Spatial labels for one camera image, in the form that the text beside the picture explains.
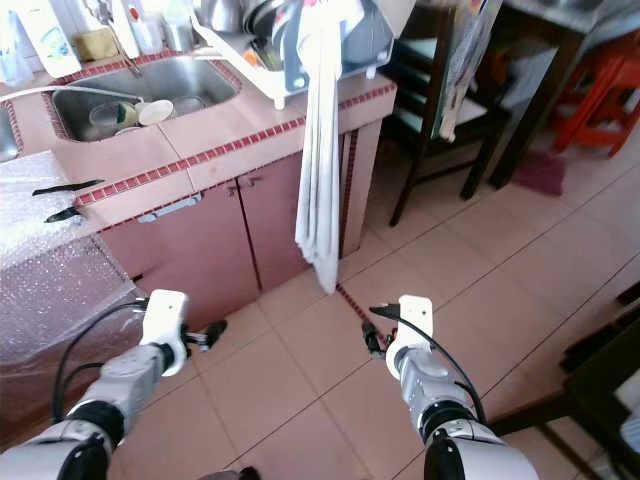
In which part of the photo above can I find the wide pink cabinet door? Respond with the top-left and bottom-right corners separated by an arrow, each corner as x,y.
105,185 -> 261,326

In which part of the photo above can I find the narrow pink cabinet door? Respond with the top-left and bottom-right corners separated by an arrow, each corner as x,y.
240,150 -> 311,291

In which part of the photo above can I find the black robot foot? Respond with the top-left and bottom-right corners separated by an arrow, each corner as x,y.
198,468 -> 261,480

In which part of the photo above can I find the clear bubble wrap sheet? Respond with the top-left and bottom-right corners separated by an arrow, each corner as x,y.
0,150 -> 151,441

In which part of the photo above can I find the white hanging towel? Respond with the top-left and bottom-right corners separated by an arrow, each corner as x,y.
295,0 -> 371,294

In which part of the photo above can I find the thin black stick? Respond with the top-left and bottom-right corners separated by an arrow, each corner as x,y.
32,180 -> 106,197

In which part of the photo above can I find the white cup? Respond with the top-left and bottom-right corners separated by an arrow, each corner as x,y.
135,100 -> 176,127

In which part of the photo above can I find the black wooden chair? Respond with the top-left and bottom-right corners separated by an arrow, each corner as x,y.
380,0 -> 511,226

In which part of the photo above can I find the dark furniture piece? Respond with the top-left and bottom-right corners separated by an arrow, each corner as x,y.
490,280 -> 640,471

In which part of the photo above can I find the dark red floor mat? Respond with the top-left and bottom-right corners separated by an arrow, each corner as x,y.
510,150 -> 566,198

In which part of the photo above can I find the white dish rack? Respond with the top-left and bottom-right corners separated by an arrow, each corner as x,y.
190,0 -> 396,111

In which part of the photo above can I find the grey plastic tub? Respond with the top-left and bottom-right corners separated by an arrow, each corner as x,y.
285,0 -> 396,96

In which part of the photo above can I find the clear plastic bag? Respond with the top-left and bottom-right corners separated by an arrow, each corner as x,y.
438,0 -> 503,141

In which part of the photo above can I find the yellow sponge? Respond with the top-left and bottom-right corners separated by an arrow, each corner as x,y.
72,28 -> 121,63

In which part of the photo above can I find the black pan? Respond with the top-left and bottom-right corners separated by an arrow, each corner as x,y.
245,0 -> 306,61

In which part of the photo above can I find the steel pot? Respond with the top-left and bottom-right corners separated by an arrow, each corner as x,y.
198,0 -> 246,34

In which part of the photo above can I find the chrome sink faucet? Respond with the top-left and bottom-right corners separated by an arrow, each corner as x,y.
88,0 -> 143,76

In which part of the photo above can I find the white bottle with label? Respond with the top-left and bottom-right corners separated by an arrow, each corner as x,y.
15,0 -> 83,79

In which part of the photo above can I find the red plastic stool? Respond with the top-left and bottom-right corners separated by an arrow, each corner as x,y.
550,40 -> 640,156

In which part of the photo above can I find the dark wooden table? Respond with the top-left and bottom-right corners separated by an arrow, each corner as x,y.
490,0 -> 640,191

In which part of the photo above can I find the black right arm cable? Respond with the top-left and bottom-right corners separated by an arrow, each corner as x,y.
370,303 -> 489,426

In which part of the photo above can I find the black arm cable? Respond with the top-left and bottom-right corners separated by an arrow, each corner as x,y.
52,300 -> 151,426
370,303 -> 489,426

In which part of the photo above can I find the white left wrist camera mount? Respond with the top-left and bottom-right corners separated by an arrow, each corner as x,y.
140,290 -> 190,379

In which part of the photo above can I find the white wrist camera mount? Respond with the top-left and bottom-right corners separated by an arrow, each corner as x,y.
140,290 -> 190,379
387,296 -> 434,379

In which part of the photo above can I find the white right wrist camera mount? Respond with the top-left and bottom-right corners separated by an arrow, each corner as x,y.
387,296 -> 434,379

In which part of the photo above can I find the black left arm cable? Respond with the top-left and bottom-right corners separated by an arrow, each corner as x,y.
52,300 -> 151,426

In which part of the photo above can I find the silver cabinet handle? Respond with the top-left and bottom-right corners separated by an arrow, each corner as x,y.
138,195 -> 203,223

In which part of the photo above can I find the grey white water hose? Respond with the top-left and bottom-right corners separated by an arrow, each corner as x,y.
0,85 -> 141,106

